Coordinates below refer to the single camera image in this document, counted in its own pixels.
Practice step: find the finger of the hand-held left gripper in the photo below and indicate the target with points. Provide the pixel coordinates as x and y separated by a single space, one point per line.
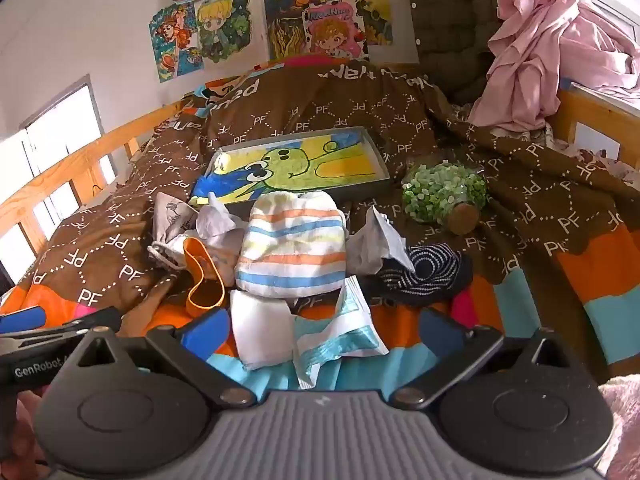
22 319
97 319

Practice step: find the person's left forearm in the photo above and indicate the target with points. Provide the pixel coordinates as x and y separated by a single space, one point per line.
22 420

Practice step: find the olive puffer jacket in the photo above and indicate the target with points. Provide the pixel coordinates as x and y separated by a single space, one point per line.
450 25

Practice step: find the white teal-trimmed cloth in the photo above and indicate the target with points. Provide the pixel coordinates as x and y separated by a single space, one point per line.
345 330

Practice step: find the blond boy green poster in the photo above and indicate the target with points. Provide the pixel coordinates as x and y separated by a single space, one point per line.
225 25

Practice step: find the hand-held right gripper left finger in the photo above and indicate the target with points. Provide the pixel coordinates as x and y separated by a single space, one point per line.
205 335

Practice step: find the brown printed blanket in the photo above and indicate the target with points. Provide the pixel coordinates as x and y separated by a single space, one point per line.
325 105

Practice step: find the pink cloth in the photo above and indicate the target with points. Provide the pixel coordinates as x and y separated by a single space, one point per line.
530 60

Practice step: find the swimming orange-haired girl poster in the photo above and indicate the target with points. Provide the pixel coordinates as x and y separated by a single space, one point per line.
172 45

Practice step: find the green patterned roll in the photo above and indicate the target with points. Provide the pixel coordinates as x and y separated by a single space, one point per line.
440 192

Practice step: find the grey tray with cartoon painting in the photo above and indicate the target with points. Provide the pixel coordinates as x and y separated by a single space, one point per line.
300 165

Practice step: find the white plastic wrapper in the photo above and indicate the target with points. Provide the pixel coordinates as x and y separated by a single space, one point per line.
220 222
170 220

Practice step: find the pink fleece clothing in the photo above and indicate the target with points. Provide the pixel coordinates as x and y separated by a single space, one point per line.
620 420

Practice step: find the pink-framed blond child poster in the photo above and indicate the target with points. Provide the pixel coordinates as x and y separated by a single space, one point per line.
332 35

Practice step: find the dark striped sock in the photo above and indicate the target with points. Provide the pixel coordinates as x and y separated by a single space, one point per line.
425 272

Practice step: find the grey cloth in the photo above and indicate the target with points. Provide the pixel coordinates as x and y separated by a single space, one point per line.
375 245

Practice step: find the window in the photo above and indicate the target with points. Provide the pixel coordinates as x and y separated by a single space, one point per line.
55 125

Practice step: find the orange plastic cup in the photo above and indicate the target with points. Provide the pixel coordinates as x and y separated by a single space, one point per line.
195 260

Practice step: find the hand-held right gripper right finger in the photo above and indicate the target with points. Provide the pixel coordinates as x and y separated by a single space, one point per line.
440 335

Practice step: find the starry swirl painting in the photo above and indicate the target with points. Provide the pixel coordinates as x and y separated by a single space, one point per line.
285 15

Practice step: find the orange blue striped towel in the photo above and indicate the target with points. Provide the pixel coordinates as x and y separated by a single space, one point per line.
290 245

